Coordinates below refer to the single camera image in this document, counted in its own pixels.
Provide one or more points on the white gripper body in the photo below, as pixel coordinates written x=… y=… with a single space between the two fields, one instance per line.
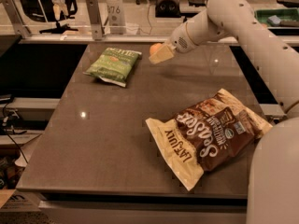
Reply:
x=178 y=41

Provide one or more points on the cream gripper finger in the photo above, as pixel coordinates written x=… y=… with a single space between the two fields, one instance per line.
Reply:
x=164 y=53

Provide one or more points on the orange fruit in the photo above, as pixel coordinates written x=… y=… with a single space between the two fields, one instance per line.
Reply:
x=154 y=48

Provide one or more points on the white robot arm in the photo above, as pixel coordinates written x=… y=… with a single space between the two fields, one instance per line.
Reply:
x=273 y=196

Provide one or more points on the green jalapeno chip bag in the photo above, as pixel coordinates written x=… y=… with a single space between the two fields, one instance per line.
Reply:
x=114 y=65

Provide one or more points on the brown Late July chip bag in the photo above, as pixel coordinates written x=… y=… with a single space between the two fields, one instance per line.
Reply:
x=204 y=136

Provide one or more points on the black box with circles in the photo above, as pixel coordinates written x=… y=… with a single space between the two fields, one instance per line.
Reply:
x=167 y=9

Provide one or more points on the white numbered pillar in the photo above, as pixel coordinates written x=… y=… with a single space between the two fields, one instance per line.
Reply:
x=116 y=19

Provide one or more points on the green plastic bin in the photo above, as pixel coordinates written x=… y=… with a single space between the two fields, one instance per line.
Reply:
x=280 y=17

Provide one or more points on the cardboard box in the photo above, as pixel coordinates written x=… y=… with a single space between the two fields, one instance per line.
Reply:
x=12 y=200

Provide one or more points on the middle metal railing post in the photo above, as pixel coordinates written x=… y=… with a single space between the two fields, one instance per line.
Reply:
x=95 y=19

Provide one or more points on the metal railing post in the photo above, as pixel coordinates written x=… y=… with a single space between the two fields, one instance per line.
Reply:
x=95 y=19
x=15 y=18

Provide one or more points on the left metal railing post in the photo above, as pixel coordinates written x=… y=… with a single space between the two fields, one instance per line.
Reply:
x=15 y=18

